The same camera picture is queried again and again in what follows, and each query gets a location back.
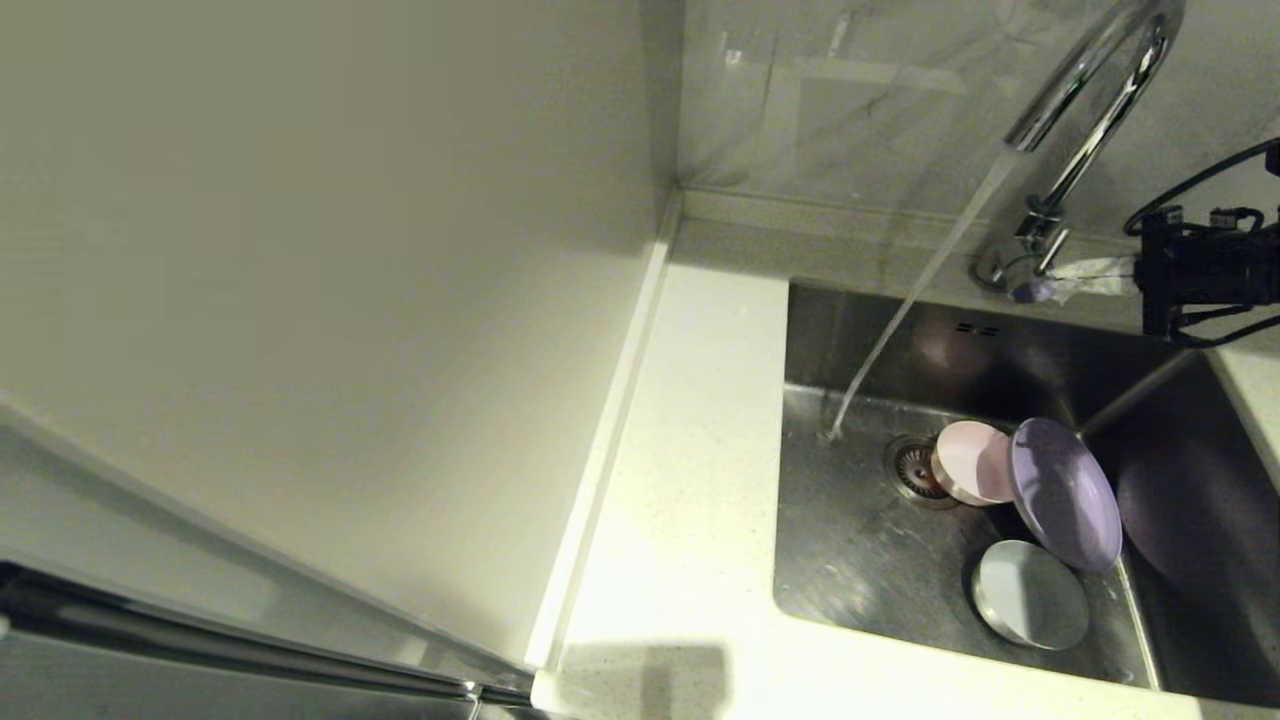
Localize pink bowl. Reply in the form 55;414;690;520
930;420;1019;507

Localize purple plate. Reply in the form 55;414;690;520
1008;417;1124;575

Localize white edge trim strip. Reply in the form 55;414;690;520
522;190;683;671

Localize chrome gooseneck faucet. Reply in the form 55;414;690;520
970;0;1187;304

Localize clear water stream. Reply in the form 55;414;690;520
826;145;1021;441

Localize grey glossy appliance door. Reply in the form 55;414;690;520
0;400;536;720

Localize round metal drain strainer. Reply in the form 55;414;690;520
884;434;951;510

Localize tall white cabinet panel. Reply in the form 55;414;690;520
0;0;681;669

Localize steel appliance handle bar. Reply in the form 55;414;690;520
0;560;533;709

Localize stainless steel sink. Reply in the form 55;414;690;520
770;280;1280;707

